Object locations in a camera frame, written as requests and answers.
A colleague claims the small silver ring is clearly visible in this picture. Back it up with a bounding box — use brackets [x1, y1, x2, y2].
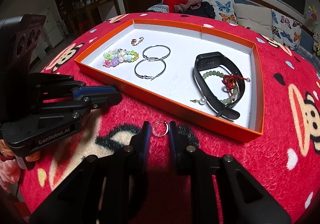
[151, 120, 170, 137]

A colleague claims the pastel bead bracelet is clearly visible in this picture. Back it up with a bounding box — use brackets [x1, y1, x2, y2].
[101, 48, 140, 68]

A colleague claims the pearl stud earring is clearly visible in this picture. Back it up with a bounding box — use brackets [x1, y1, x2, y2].
[191, 97, 207, 105]

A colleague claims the silver hoop earring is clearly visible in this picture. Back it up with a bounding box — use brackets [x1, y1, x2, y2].
[142, 45, 171, 61]
[134, 58, 167, 80]

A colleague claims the green jade bead bracelet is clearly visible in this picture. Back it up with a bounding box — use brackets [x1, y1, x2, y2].
[202, 70, 239, 105]

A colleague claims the black smart band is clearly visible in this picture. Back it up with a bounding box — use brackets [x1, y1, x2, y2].
[193, 52, 250, 121]

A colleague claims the dark wooden side table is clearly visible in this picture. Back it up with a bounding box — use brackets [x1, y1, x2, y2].
[67, 0, 121, 36]

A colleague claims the orange shallow tray box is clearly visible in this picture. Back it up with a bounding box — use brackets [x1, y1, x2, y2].
[75, 19, 264, 143]

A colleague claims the pile of clothes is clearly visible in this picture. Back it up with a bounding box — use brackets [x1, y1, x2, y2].
[147, 0, 216, 19]

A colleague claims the blue sofa bed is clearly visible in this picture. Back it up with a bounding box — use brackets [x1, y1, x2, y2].
[146, 0, 320, 65]

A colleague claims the beige pillow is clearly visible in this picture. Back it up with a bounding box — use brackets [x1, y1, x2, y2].
[233, 3, 273, 39]

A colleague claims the left butterfly pillow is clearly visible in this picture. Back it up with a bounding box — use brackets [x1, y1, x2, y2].
[206, 0, 237, 24]

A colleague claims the butterfly pillow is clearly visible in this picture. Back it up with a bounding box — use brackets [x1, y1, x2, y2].
[206, 0, 237, 24]
[271, 9, 302, 50]

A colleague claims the right butterfly pillow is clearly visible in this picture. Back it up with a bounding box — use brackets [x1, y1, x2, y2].
[271, 9, 302, 50]

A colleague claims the plush toys group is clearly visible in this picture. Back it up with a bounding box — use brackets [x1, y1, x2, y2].
[313, 32, 320, 56]

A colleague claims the colourful pinwheel flower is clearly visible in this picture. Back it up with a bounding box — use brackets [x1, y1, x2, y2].
[308, 6, 318, 28]

